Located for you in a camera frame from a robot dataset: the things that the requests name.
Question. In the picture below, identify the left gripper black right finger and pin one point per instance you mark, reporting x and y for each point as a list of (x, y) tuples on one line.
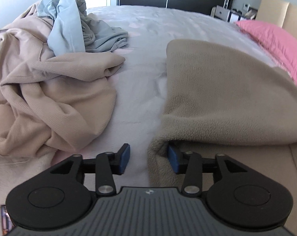
[(232, 192)]

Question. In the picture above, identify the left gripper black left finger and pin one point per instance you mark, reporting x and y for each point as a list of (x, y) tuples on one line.
[(66, 192)]

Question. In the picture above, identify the beige fleece hooded jacket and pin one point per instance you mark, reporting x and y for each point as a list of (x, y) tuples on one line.
[(221, 100)]

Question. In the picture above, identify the white fleece garment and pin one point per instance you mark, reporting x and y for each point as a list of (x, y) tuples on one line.
[(16, 170)]

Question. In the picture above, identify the light pink beige garment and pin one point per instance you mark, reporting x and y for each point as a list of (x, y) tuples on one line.
[(49, 102)]

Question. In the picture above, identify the polka dot bed sheet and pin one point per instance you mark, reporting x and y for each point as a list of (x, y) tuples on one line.
[(141, 83)]

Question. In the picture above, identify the pink pillow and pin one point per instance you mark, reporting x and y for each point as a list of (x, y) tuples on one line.
[(276, 41)]

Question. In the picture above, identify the light blue garment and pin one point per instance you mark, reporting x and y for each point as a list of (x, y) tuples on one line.
[(66, 35)]

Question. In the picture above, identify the grey blue garment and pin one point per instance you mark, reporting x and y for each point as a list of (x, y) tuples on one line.
[(98, 36)]

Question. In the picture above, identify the white bedside cabinet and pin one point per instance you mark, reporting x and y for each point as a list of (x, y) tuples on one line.
[(226, 15)]

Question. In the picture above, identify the cream padded headboard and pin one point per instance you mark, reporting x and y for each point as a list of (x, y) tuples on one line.
[(280, 13)]

